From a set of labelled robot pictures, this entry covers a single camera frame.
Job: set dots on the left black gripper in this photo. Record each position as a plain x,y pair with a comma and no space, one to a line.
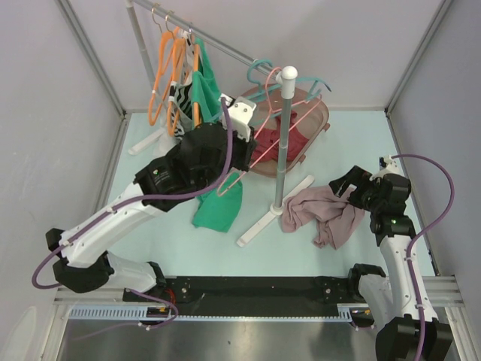
246,148

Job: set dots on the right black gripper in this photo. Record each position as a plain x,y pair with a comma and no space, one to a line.
357,177

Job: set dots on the pink hanger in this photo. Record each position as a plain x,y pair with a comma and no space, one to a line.
288,76

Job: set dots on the mauve pink tank top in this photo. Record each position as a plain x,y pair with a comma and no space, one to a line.
336,219

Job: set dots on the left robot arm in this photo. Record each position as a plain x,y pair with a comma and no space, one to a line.
197,165

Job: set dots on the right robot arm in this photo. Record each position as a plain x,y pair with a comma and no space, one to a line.
408,327

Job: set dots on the orange hanger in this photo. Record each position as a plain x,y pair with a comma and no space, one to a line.
157,99
178,50
196,114

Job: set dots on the green tank top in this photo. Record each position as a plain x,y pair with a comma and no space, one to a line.
217,213

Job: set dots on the black white striped top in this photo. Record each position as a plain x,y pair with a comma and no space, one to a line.
182,102

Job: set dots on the teal hanger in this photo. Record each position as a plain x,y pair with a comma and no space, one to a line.
273,82

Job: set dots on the red garment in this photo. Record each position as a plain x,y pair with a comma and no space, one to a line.
267,150

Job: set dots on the white garment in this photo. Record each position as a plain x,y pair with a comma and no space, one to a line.
165,141

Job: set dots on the brown plastic basket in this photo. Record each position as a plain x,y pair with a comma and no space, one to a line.
310,127

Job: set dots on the grey clothes rack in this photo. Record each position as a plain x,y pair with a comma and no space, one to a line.
276,209

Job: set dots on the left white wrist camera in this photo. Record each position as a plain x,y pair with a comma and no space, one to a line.
241,110

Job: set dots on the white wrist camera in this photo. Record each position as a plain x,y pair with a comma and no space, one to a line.
241,110
387,166

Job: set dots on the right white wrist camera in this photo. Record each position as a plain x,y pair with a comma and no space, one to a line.
387,166

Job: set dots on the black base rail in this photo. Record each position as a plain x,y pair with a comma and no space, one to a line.
258,296

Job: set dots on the white cable duct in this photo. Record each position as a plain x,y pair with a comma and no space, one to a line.
151,313

